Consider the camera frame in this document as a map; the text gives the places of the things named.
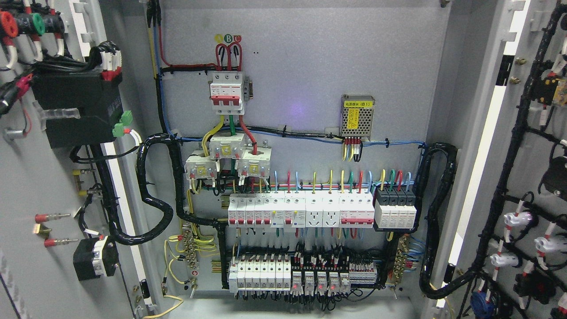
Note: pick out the grey cabinet door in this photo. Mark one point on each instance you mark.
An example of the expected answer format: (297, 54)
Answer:
(520, 261)
(39, 234)

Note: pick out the white current transformers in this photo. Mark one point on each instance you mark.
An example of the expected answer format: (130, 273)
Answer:
(228, 152)

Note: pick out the white socket breaker row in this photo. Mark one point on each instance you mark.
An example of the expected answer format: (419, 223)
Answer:
(300, 209)

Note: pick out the perforated metal power supply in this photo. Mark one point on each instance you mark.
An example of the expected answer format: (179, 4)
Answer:
(357, 115)

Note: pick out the red white main breaker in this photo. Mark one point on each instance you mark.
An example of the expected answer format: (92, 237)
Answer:
(229, 92)

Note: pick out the relay terminal row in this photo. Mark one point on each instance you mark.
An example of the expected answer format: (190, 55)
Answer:
(300, 275)

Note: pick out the black surge protector block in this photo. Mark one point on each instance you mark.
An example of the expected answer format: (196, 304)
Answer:
(395, 211)

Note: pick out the black digital power meter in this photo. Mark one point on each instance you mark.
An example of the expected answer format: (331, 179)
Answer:
(83, 107)

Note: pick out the white rotary selector switch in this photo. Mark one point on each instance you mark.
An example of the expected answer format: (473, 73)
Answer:
(95, 257)

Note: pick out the black wire harness right door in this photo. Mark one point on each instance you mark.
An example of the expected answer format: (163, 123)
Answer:
(537, 17)

